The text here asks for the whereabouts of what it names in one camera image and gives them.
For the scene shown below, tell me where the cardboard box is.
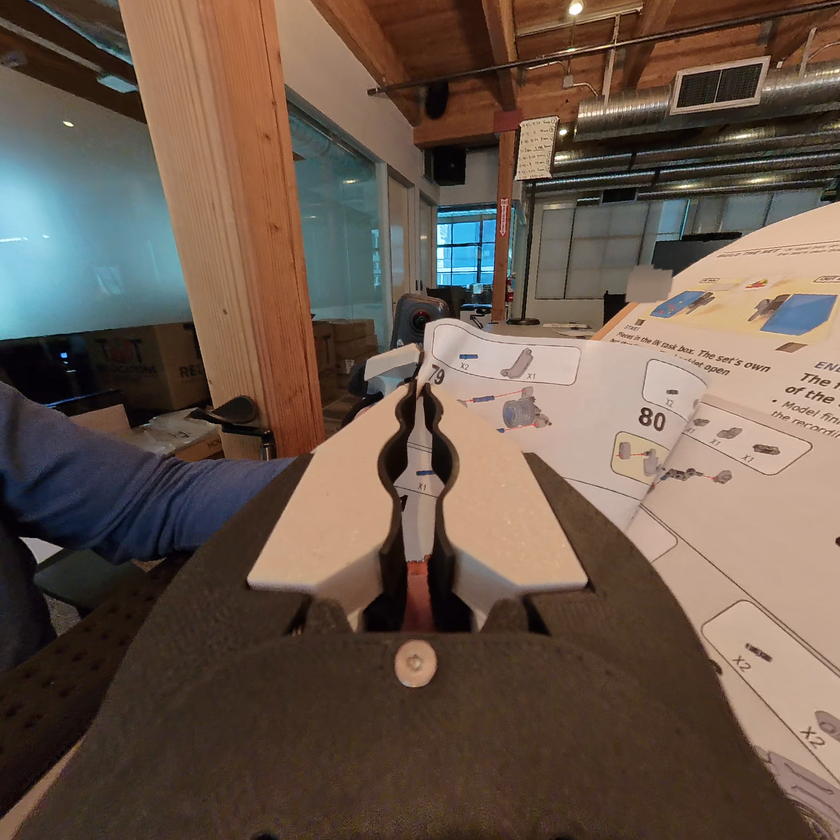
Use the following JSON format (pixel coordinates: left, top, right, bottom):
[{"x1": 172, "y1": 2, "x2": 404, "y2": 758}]
[{"x1": 85, "y1": 322, "x2": 212, "y2": 411}]

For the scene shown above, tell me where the handwritten paper on post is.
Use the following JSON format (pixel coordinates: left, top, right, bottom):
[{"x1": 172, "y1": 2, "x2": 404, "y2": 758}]
[{"x1": 514, "y1": 117, "x2": 560, "y2": 182}]

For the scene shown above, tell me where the large printed instruction sheet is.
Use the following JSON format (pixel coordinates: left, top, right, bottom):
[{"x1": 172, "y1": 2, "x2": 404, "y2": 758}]
[{"x1": 600, "y1": 203, "x2": 840, "y2": 447}]

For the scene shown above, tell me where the black dimpled foam mat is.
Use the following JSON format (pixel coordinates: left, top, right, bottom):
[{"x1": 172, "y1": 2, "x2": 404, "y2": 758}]
[{"x1": 0, "y1": 558, "x2": 193, "y2": 818}]

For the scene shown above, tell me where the black monitor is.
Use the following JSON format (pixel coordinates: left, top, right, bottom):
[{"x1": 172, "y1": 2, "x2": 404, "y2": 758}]
[{"x1": 651, "y1": 239, "x2": 746, "y2": 277}]

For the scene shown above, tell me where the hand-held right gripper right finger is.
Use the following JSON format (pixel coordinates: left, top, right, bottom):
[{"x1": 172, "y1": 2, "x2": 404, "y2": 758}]
[{"x1": 422, "y1": 382, "x2": 589, "y2": 626}]

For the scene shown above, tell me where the wooden pillar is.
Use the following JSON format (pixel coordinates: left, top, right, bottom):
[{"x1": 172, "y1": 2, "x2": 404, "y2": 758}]
[{"x1": 118, "y1": 0, "x2": 326, "y2": 460}]

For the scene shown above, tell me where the white air vent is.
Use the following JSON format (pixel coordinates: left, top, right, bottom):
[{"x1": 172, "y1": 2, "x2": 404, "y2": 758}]
[{"x1": 669, "y1": 56, "x2": 772, "y2": 116}]

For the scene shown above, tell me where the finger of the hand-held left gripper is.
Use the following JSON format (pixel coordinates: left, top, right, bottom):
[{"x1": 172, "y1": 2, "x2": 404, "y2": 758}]
[{"x1": 363, "y1": 344, "x2": 424, "y2": 389}]

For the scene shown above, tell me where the person's right hand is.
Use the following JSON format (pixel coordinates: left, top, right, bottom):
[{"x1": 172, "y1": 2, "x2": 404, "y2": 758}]
[{"x1": 402, "y1": 558, "x2": 435, "y2": 632}]

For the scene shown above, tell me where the person's left forearm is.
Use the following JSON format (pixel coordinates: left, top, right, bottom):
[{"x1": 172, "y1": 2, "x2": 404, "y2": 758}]
[{"x1": 0, "y1": 381, "x2": 298, "y2": 567}]

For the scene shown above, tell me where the flattened cardboard on floor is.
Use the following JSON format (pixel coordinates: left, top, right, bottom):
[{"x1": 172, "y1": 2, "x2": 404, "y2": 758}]
[{"x1": 69, "y1": 403, "x2": 224, "y2": 463}]

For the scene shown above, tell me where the thin wooden post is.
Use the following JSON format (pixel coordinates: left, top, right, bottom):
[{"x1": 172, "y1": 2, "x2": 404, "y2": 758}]
[{"x1": 491, "y1": 112, "x2": 526, "y2": 322}]

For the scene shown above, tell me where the instruction booklet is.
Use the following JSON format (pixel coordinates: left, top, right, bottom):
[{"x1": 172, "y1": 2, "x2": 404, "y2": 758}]
[{"x1": 420, "y1": 318, "x2": 840, "y2": 840}]

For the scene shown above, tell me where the silver ventilation duct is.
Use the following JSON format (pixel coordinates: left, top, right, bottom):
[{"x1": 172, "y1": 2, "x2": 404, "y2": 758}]
[{"x1": 574, "y1": 59, "x2": 840, "y2": 142}]

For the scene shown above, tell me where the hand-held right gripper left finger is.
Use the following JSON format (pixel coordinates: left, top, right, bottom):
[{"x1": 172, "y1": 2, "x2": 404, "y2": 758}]
[{"x1": 247, "y1": 381, "x2": 421, "y2": 619}]

